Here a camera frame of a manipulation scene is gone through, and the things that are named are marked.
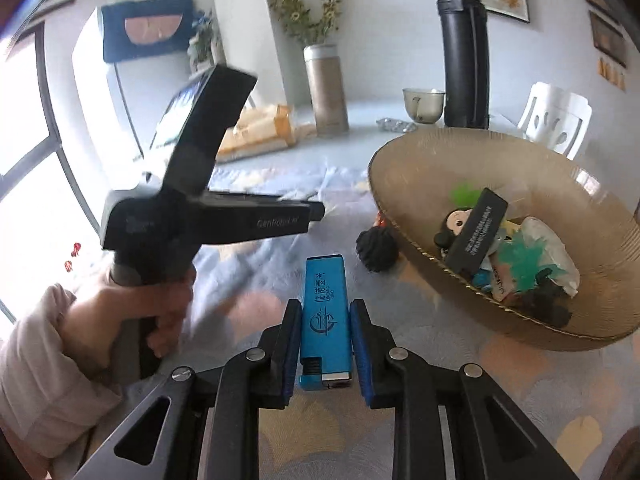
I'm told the person left hand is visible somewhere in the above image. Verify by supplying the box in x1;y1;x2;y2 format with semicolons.
58;268;196;375

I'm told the light green plastic toy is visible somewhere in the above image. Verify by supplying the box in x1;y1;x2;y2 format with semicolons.
449;182;483;209

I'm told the black thermos flask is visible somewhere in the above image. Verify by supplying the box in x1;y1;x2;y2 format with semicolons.
437;0;489;129

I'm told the orange tissue pack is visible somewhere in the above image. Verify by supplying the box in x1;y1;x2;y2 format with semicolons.
216;105;296;162

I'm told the blue rectangular lighter box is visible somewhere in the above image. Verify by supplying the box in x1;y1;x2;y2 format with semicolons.
298;255;352;391

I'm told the vase with flowers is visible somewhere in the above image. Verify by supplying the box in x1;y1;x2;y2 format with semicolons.
267;0;343;48

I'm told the blue wall hanging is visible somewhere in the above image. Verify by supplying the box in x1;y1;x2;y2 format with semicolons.
99;0;194;64

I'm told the white chair middle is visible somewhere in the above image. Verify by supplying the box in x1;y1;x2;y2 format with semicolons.
518;81;592;160

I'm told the crumpled foil wrapper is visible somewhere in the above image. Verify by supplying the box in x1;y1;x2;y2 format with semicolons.
376;117;418;133

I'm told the black rectangular box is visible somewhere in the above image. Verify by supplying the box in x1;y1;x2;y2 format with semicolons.
444;188;508;280

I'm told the amber ribbed glass bowl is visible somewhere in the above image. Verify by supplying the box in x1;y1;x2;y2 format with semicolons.
368;128;639;351

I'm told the pink sleeve forearm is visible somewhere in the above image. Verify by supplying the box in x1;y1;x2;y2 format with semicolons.
1;285;122;460

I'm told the cartoon boy figure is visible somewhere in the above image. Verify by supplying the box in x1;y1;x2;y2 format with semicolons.
434;209;472;256

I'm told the black-haired doll figure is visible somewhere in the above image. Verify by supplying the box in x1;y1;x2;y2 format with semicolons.
356;212;399;273

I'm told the small ceramic cup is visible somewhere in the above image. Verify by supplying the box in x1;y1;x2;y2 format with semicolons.
402;88;445;125

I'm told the patterned tablecloth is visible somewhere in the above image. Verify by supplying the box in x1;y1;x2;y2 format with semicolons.
49;159;640;480

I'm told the dark green plastic toy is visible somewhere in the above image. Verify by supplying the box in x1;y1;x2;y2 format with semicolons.
498;237;565;292

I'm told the champagne tumbler bottle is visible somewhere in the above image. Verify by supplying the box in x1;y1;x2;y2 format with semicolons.
303;44;349;136

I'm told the orange cardboard box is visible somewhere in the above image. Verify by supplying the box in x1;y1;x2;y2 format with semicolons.
490;258;522;304

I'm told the small framed picture lower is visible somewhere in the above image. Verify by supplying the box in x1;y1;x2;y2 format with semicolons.
589;11;628;67

